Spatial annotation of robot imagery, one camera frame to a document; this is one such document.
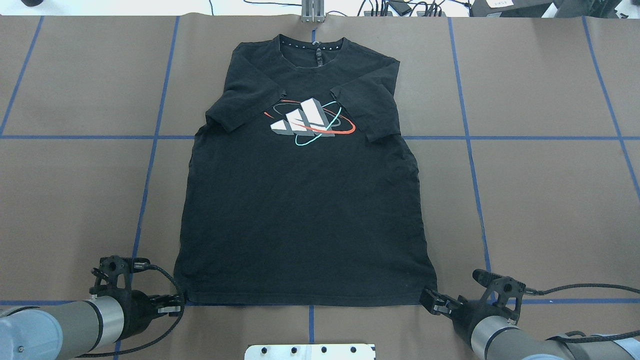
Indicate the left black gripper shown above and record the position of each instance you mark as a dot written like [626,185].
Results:
[136,304]

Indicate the black t-shirt with logo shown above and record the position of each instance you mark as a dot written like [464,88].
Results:
[301,189]

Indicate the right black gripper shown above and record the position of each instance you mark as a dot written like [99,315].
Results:
[462,317]

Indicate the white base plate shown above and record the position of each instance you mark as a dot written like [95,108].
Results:
[322,351]

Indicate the aluminium frame post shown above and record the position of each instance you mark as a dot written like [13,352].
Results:
[313,11]

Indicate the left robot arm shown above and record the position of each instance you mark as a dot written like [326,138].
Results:
[79,328]

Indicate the black box with label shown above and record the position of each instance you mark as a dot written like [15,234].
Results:
[509,8]

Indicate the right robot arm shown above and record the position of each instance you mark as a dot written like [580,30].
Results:
[491,332]

